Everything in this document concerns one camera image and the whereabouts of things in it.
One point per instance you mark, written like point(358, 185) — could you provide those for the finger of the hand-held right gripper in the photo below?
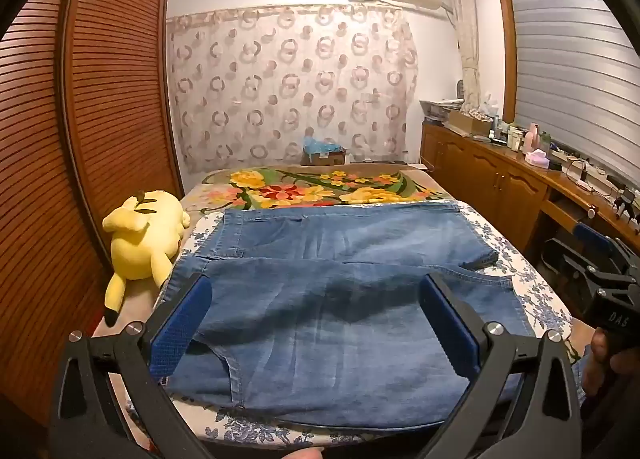
point(570, 264)
point(587, 233)

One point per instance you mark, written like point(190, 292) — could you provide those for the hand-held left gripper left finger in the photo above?
point(182, 324)

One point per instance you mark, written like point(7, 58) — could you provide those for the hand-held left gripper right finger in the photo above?
point(450, 329)

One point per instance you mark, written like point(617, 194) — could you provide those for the blue denim pants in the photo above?
point(325, 319)

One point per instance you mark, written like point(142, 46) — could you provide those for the person's right hand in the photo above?
point(597, 364)

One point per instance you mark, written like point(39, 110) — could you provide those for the person's left hand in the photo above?
point(305, 454)

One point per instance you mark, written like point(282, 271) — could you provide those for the white blue floral cloth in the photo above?
point(530, 299)

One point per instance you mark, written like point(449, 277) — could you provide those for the person's worn denim trousers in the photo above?
point(580, 374)

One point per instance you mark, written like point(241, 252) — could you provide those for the white power strip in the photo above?
point(575, 159)

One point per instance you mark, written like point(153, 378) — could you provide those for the pink tissue pack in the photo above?
point(536, 159)

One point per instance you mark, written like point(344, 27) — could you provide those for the yellow plush toy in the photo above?
point(145, 234)

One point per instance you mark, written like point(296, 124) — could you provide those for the pink bottle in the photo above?
point(532, 139)

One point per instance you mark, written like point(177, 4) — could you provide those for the wooden sideboard cabinet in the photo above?
point(480, 174)

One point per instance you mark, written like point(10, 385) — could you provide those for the flat cardboard box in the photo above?
point(470, 123)

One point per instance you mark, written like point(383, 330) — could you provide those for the colourful floral blanket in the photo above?
point(280, 189)

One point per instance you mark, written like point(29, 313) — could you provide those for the stack of papers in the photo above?
point(440, 111)

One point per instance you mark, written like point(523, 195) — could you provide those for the small cardboard box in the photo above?
point(327, 159)

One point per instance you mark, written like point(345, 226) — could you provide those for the blue plastic bag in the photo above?
point(317, 144)

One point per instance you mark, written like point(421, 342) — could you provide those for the brown louvered wardrobe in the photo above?
point(100, 114)

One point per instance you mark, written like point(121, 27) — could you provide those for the tied beige curtain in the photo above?
point(467, 39)

